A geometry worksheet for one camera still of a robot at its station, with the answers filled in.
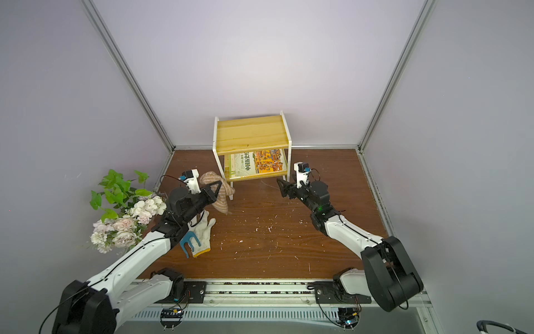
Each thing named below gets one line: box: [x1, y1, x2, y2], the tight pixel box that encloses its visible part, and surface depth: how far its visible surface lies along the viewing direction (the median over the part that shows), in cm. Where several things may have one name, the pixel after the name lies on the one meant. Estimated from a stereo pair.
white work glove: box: [187, 209, 217, 258], surface depth 87 cm
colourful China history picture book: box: [229, 148, 288, 179], surface depth 93 cm
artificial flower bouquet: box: [89, 169, 167, 254], surface depth 63 cm
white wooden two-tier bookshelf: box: [212, 110, 293, 201], surface depth 87 cm
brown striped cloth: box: [199, 171, 236, 214], surface depth 79 cm
